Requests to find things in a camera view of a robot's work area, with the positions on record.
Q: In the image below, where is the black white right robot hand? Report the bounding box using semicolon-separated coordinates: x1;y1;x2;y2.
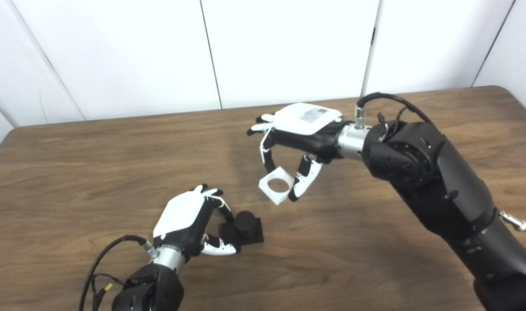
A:
247;102;354;202

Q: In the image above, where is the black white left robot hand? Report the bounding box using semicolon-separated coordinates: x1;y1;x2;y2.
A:
153;184;242;257

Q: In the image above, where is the black peg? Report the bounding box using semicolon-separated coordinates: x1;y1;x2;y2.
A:
218;210;264;248

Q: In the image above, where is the white square piece with hole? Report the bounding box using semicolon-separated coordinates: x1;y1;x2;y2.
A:
258;166;295;205

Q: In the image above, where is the thick black left wrist cable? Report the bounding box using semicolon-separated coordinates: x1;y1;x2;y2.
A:
78;235;157;311

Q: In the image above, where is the thick black wrist cable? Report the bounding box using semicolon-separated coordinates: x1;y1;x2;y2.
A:
354;92;434;128
78;235;157;311

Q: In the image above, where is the thick black right wrist cable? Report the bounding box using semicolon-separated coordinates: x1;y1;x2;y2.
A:
354;92;434;128

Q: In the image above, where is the thin black right wrist wire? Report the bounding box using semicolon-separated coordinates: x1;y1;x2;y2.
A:
376;107;408;131

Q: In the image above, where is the thin cable with yellow plug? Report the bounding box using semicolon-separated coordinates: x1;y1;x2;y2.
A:
90;273;125;311

